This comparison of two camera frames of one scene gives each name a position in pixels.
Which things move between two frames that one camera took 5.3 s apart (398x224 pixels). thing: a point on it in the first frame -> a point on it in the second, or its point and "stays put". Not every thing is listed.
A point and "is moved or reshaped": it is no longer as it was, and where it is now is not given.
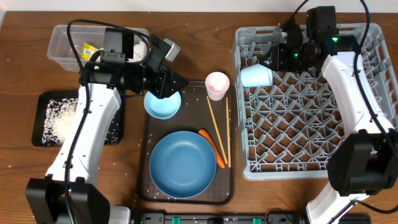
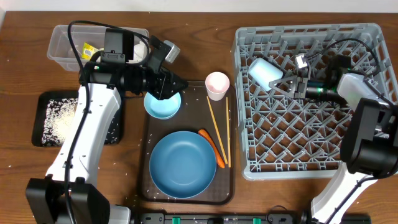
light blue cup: x=256 y=75 is moved or reshaped
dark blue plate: x=183 y=164 stays put
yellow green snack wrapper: x=87 y=51 stays put
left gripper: x=166 y=86 stays put
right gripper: x=277 y=62 -> x=302 y=86
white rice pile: x=60 y=117 stays put
